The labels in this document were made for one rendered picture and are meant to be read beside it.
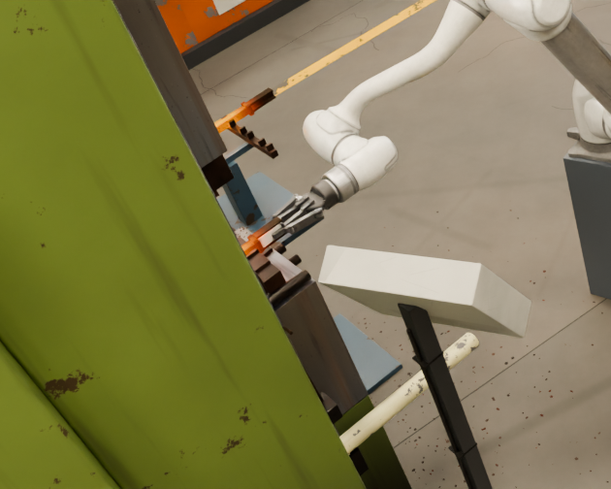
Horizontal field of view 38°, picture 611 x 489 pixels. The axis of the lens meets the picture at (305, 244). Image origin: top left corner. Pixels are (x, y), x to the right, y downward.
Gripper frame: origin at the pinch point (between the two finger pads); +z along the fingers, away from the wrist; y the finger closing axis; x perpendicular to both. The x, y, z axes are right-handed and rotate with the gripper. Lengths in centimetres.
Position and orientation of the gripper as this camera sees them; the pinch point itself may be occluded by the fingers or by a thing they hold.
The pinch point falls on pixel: (269, 234)
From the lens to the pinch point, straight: 223.1
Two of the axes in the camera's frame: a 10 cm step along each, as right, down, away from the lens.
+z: -7.8, 5.7, -2.6
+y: -5.3, -3.8, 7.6
